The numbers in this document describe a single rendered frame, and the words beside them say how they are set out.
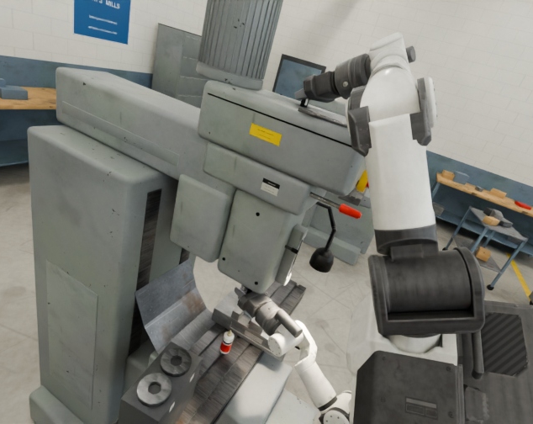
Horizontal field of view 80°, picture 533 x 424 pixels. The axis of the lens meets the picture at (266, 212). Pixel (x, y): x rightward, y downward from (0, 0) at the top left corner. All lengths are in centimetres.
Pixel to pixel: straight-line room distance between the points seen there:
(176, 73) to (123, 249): 499
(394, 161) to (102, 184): 88
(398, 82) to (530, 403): 51
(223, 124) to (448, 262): 63
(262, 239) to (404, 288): 52
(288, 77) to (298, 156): 718
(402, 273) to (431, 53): 702
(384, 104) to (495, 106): 691
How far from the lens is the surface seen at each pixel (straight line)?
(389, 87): 56
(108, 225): 116
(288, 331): 106
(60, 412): 211
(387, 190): 50
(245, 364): 137
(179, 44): 594
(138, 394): 102
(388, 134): 51
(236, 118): 88
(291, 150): 81
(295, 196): 84
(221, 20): 96
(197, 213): 103
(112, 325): 140
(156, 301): 141
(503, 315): 69
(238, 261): 103
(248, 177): 89
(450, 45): 746
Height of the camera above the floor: 198
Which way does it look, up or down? 25 degrees down
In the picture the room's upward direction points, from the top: 17 degrees clockwise
